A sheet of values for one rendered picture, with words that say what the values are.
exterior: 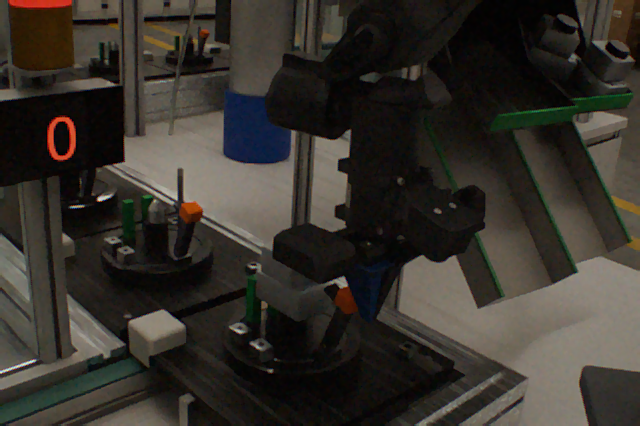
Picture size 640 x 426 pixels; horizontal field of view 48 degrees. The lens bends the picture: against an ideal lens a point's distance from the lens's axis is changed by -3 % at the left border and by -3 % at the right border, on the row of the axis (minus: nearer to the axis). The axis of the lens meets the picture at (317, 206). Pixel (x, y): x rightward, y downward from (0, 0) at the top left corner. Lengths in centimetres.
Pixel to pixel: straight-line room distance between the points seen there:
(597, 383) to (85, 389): 47
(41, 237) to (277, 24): 99
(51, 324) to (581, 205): 70
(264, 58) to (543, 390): 95
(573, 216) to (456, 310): 22
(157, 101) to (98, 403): 131
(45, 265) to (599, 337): 75
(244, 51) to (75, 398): 102
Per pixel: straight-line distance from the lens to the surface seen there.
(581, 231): 104
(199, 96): 205
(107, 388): 77
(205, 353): 76
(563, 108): 85
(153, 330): 76
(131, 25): 179
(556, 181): 105
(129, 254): 89
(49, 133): 64
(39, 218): 71
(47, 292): 74
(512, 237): 92
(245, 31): 160
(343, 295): 66
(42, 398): 76
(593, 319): 116
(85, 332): 84
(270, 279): 72
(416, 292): 114
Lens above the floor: 138
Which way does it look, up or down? 21 degrees down
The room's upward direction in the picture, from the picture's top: 4 degrees clockwise
